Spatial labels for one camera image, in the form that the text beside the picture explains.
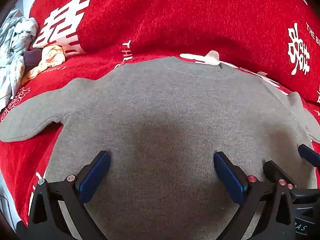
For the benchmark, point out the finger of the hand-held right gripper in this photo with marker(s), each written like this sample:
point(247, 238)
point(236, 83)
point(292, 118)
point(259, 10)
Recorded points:
point(308, 153)
point(273, 171)

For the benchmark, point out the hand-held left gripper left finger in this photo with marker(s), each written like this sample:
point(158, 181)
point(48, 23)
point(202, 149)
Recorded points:
point(96, 175)

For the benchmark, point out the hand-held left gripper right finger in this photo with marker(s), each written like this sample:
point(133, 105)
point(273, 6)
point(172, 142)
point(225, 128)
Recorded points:
point(228, 177)

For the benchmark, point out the grey knit sweater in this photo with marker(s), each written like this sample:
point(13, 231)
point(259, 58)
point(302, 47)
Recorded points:
point(162, 120)

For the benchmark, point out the red printed bedsheet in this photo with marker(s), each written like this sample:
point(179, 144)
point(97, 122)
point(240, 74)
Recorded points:
point(22, 160)

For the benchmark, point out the orange and cream cloth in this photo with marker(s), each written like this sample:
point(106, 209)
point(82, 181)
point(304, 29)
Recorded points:
point(51, 57)

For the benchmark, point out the dark purple cloth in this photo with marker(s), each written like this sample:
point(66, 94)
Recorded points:
point(32, 57)

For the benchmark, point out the pale patterned cloth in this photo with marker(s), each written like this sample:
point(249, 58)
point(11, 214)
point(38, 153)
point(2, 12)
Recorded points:
point(13, 52)

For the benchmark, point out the red printed quilt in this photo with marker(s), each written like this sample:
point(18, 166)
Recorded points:
point(180, 15)

